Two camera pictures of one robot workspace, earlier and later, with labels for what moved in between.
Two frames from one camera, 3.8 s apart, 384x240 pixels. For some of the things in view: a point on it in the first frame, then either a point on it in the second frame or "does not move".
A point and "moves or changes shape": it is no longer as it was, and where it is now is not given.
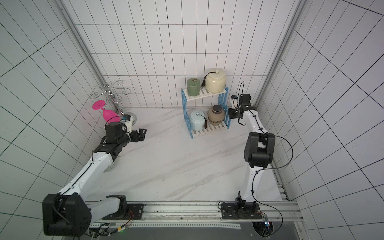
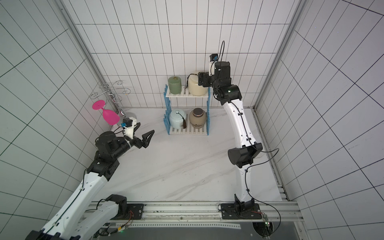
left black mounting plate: (127, 211) does not move
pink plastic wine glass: (109, 116) does not move
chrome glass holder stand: (110, 92) does not move
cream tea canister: (215, 81) moves or changes shape
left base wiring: (102, 229) does not move
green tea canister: (193, 86) -> (175, 84)
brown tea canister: (216, 114) -> (197, 117)
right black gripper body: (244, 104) -> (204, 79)
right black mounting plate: (228, 212) does not move
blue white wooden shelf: (223, 101) -> (184, 93)
